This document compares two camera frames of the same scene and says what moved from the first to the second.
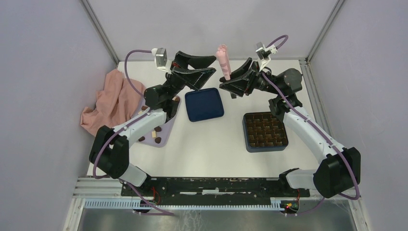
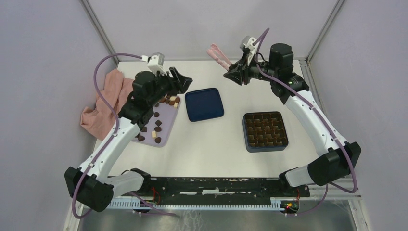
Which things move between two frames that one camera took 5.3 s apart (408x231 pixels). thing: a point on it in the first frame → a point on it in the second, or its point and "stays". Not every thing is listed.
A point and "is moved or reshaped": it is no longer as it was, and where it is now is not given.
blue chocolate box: [263, 132] stays
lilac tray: [159, 137] stays
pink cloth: [116, 102] stays
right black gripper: [244, 84] → [235, 74]
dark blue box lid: [204, 104] stays
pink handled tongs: [222, 55] is moved or reshaped
